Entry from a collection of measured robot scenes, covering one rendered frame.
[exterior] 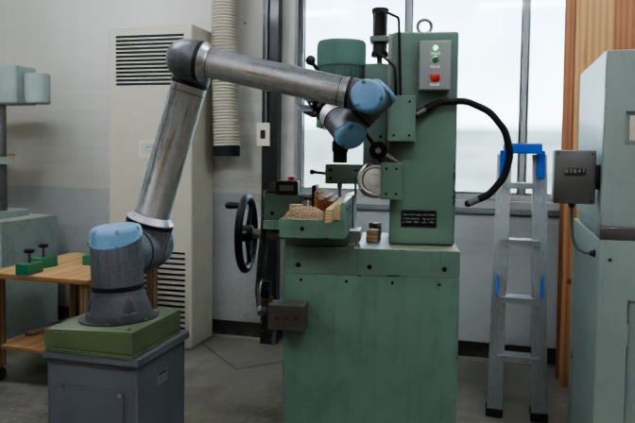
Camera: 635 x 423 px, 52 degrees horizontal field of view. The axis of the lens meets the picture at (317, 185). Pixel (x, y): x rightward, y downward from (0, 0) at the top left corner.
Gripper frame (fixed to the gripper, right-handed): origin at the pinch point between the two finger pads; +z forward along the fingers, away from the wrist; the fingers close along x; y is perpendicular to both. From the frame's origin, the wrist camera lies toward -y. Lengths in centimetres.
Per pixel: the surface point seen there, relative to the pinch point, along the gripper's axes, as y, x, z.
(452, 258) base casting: -48, 3, -53
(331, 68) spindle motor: -0.8, -9.7, 5.1
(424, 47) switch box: -8.4, -36.2, -13.3
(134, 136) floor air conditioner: -29, 95, 147
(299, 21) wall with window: -54, -16, 158
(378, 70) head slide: -10.3, -21.0, -1.7
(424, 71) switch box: -12.7, -31.0, -16.9
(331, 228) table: -16.8, 24.6, -38.6
